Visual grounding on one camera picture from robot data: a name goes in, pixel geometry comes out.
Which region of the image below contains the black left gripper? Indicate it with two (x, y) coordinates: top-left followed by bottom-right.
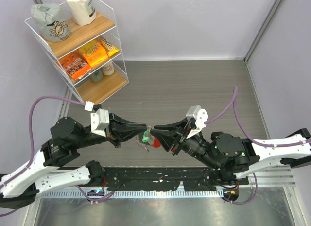
(75, 111), (149, 148)

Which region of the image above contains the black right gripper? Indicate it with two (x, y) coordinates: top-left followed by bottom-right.
(150, 116), (221, 171)

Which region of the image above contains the red handled crescent blade keychain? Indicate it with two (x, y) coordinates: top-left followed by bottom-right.
(136, 134), (161, 152)

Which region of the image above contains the green tagged key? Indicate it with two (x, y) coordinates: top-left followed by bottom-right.
(142, 130), (152, 143)

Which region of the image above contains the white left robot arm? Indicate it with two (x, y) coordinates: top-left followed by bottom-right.
(0, 109), (147, 209)

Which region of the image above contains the green bottle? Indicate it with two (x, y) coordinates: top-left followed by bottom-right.
(90, 68), (104, 83)

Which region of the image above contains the beige cup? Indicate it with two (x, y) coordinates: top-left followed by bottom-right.
(101, 61), (115, 76)

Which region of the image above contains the yellow candy bag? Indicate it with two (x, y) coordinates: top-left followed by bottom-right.
(100, 38), (120, 57)

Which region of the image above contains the orange yellow snack box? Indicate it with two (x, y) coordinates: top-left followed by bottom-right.
(77, 40), (109, 67)

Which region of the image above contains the white paper bag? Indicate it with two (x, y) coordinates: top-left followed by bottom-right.
(65, 0), (96, 26)

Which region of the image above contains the grey paper bag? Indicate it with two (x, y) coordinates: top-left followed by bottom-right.
(31, 3), (71, 42)

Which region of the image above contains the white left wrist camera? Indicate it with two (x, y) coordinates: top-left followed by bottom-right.
(84, 101), (110, 137)

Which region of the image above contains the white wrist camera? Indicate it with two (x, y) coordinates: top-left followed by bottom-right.
(186, 105), (209, 139)
(84, 101), (110, 137)

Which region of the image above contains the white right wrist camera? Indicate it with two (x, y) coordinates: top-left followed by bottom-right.
(186, 105), (209, 139)

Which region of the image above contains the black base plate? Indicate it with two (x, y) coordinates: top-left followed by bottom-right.
(80, 166), (251, 192)

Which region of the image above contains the white slotted cable duct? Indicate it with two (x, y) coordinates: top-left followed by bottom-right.
(42, 188), (223, 199)

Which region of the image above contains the white wire shelf unit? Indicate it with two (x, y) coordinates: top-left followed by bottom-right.
(25, 0), (129, 104)

